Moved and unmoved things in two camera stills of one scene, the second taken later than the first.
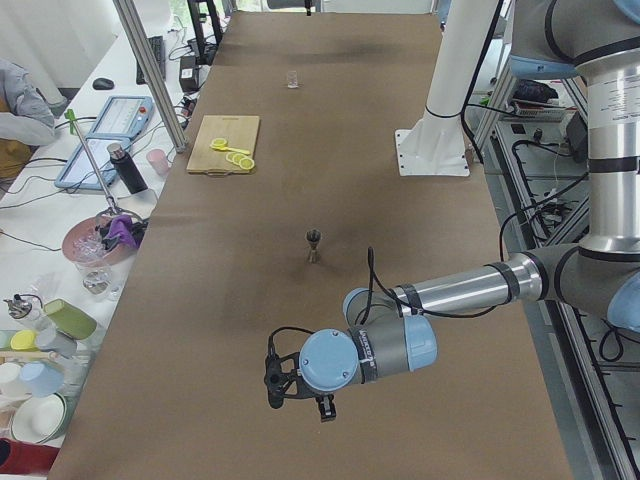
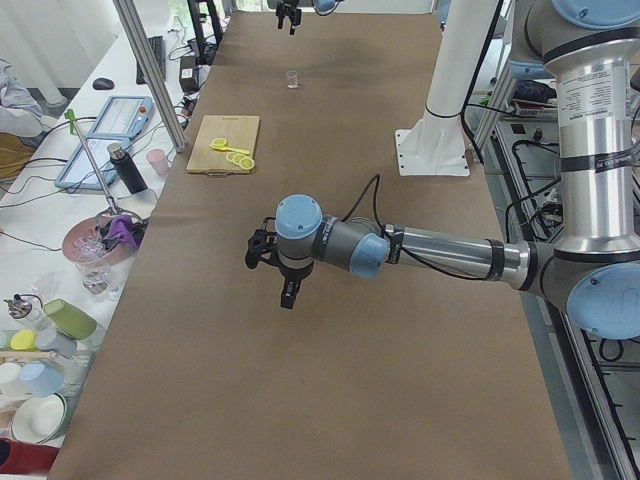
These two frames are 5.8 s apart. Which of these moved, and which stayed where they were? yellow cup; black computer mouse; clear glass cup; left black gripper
Moved: left black gripper
Stayed: black computer mouse; clear glass cup; yellow cup
